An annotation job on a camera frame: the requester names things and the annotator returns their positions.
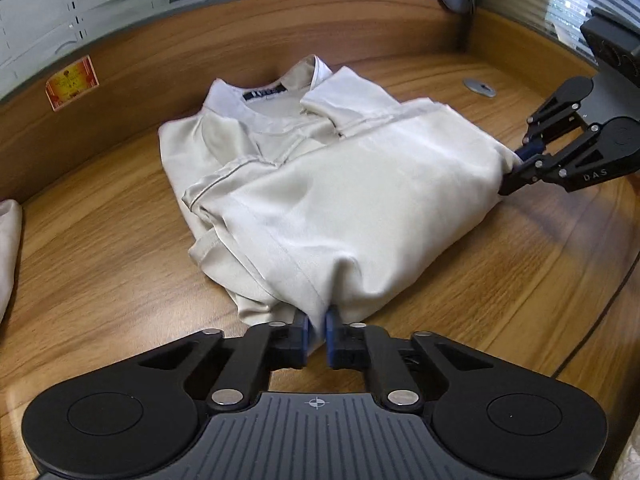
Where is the silver cable grommet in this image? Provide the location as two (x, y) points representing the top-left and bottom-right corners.
(462, 78), (497, 98)

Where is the short striped glass side partition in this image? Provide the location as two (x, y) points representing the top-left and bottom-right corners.
(472, 0), (640, 68)

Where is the long striped frosted glass partition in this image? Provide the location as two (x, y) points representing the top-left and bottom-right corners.
(0, 0), (466, 106)

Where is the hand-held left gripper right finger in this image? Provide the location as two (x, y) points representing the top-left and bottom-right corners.
(324, 307), (493, 411)

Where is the cream satin garment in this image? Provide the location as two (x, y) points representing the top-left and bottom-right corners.
(0, 199), (23, 326)

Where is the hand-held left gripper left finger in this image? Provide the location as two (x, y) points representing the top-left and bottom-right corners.
(140, 310), (313, 409)

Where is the white short-sleeved shirt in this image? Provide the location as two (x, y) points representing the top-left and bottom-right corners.
(159, 52), (523, 348)

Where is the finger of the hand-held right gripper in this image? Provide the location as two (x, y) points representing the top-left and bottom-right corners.
(514, 76), (596, 161)
(497, 124), (604, 196)

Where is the yellow and red sticker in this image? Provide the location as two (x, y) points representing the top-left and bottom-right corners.
(45, 55), (100, 112)

